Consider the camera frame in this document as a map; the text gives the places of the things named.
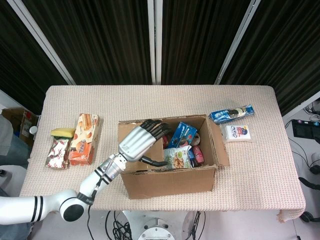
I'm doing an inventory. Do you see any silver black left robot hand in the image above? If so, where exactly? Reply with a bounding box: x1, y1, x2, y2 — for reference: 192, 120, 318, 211
117, 119, 172, 168

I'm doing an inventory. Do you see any brown cardboard shipping box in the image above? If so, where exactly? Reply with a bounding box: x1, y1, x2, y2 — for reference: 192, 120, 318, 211
117, 114, 230, 200

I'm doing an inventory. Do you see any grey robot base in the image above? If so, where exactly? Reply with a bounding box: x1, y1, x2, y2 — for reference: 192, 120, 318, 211
137, 217, 176, 240

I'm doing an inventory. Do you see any blue cookie box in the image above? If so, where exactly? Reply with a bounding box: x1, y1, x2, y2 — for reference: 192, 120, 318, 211
167, 121, 198, 149

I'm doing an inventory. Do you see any orange biscuit box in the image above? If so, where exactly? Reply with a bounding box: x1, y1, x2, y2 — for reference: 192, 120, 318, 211
67, 113, 102, 166

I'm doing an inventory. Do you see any open cardboard box with red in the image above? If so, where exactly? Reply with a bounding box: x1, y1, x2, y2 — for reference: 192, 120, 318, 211
1, 107, 40, 147

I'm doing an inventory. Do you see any green white snack bag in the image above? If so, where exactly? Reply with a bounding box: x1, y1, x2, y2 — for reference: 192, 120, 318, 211
163, 145, 193, 170

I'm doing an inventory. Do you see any beige waffle tablecloth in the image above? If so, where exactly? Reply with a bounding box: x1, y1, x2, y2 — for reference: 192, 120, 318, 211
18, 84, 307, 223

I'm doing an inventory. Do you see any dark blue snack pack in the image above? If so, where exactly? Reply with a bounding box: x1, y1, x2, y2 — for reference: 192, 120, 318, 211
187, 151, 199, 168

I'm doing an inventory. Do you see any yellow green sponge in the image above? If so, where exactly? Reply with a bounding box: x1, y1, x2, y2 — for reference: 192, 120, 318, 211
50, 127, 76, 139

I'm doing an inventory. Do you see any red white snack packet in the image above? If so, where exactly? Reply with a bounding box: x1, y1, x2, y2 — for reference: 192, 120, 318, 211
44, 136, 72, 170

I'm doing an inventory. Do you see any blue Oreo cookie pack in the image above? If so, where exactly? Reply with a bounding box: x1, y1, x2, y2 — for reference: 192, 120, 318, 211
208, 104, 255, 125

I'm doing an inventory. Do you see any white tissue pack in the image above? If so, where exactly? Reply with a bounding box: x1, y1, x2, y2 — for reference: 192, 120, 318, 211
219, 124, 256, 144

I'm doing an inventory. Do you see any black curtain panel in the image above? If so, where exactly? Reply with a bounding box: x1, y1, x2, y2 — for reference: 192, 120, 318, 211
21, 0, 153, 86
161, 0, 252, 85
0, 0, 69, 116
221, 0, 320, 116

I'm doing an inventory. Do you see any black electronic device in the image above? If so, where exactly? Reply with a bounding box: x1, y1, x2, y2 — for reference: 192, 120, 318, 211
291, 118, 320, 138

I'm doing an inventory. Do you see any black cable bundle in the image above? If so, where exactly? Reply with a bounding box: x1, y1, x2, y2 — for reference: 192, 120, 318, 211
104, 211, 134, 240

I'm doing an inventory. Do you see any white frame post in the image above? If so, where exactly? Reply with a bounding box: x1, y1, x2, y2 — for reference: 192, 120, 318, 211
282, 89, 320, 118
6, 0, 76, 86
214, 0, 262, 85
147, 0, 163, 85

